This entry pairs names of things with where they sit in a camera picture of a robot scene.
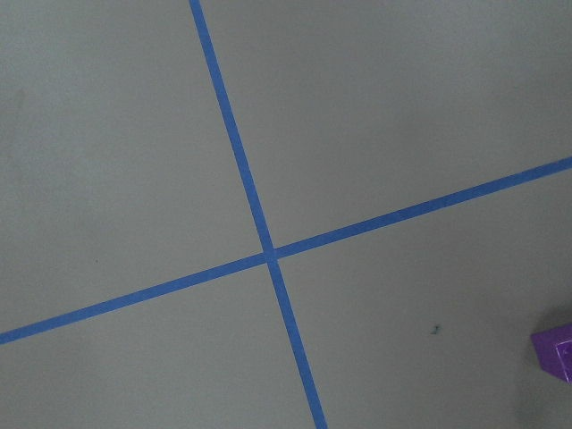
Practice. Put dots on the purple block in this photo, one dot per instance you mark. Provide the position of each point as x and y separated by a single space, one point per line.
553 351

